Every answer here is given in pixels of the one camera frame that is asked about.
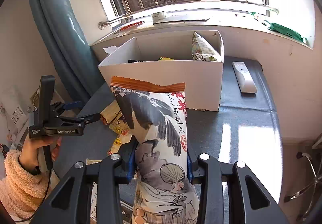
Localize red-handled pliers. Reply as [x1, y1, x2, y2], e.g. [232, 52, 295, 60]
[114, 21, 145, 33]

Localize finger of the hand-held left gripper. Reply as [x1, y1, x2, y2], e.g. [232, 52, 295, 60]
[60, 113, 101, 126]
[52, 100, 82, 114]

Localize white cardboard box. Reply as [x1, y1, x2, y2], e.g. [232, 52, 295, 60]
[98, 30, 225, 112]

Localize white printed bag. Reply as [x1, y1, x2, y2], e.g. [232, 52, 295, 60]
[0, 101, 31, 144]

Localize black cable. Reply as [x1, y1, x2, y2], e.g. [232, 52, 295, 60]
[10, 167, 52, 222]

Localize orange flat snack packet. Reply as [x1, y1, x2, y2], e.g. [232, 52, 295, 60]
[109, 113, 133, 136]

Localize yellow crisp packet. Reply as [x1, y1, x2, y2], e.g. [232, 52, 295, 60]
[108, 136, 132, 156]

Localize grey flat sheet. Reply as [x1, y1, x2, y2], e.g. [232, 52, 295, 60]
[153, 16, 209, 25]

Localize person's left hand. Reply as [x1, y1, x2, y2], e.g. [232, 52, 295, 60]
[20, 136, 62, 173]

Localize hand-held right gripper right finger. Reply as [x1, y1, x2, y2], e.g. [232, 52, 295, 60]
[187, 154, 290, 224]

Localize ink-painting snack bag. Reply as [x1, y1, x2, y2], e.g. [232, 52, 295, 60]
[110, 76, 199, 224]

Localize white green-printed snack packet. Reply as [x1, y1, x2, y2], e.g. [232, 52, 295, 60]
[191, 32, 222, 61]

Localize metal swivel chair base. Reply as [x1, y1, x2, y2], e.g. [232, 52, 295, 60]
[284, 151, 322, 222]

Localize beige snack packet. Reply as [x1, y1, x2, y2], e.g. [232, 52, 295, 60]
[100, 103, 124, 125]

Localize green plastic bag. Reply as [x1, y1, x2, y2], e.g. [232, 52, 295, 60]
[248, 11, 309, 43]

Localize blue-grey curtain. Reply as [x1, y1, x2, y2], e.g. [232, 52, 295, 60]
[26, 0, 106, 94]

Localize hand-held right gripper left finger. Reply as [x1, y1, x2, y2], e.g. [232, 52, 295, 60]
[31, 142, 138, 224]

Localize white remote control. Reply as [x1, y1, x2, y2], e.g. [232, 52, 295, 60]
[232, 61, 257, 93]

